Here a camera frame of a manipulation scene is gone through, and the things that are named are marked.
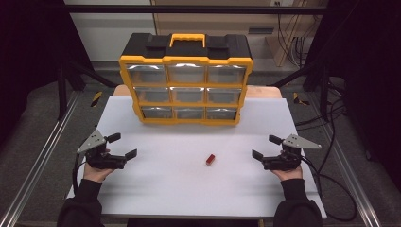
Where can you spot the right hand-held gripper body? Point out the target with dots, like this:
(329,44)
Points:
(280,162)

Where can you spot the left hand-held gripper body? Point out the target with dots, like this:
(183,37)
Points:
(101,160)

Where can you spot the red topped wooden block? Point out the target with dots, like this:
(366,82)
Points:
(210,159)

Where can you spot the clear plastic drawer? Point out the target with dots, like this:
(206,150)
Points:
(146,75)

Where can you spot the yellow black drawer organizer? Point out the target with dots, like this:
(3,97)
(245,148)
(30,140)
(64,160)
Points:
(186,85)

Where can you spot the person's left hand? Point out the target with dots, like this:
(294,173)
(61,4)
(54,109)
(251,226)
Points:
(94,174)

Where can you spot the person's right hand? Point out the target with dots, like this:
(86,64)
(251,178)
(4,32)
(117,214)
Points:
(288,175)

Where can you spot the left yellow table clamp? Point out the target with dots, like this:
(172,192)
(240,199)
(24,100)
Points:
(96,98)

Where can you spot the yellow table clamp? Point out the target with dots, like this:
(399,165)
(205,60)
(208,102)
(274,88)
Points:
(96,98)
(298,99)

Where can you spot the right yellow table clamp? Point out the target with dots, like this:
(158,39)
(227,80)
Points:
(298,99)

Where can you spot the white foam mat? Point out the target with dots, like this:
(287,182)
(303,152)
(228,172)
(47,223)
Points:
(176,189)

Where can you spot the grid of clear drawers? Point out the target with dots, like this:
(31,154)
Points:
(186,94)

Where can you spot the black curtain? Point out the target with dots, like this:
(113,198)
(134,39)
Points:
(372,78)
(28,56)

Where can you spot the black crossbar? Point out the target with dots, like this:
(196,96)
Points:
(189,9)

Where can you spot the aluminium rail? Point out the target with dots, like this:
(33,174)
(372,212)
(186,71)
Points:
(38,164)
(346,176)

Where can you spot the black frame post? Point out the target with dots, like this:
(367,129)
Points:
(324,91)

